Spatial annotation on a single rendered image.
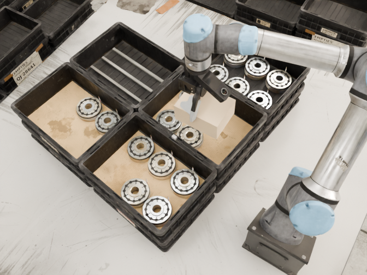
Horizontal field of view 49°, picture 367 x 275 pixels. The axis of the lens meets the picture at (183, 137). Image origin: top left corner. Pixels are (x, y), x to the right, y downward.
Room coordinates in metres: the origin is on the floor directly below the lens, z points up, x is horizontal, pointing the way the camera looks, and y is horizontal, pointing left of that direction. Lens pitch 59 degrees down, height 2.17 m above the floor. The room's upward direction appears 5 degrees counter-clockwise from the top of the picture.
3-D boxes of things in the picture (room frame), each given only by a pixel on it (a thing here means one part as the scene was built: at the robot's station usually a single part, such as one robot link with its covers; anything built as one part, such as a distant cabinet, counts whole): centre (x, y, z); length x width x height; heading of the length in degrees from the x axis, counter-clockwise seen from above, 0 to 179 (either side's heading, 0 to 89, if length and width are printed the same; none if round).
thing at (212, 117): (0.76, -0.08, 1.08); 0.16 x 0.12 x 0.07; 54
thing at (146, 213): (0.51, 0.11, 0.86); 0.10 x 0.10 x 0.01
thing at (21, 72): (1.61, 0.87, 0.41); 0.31 x 0.02 x 0.16; 144
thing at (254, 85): (1.07, -0.29, 0.87); 0.40 x 0.30 x 0.11; 45
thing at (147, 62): (1.14, 0.21, 0.87); 0.40 x 0.30 x 0.11; 45
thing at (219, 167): (0.86, -0.08, 0.92); 0.40 x 0.30 x 0.02; 45
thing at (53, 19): (2.04, 0.74, 0.31); 0.40 x 0.30 x 0.34; 144
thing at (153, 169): (0.69, 0.09, 0.86); 0.10 x 0.10 x 0.01
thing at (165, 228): (0.64, 0.13, 0.92); 0.40 x 0.30 x 0.02; 45
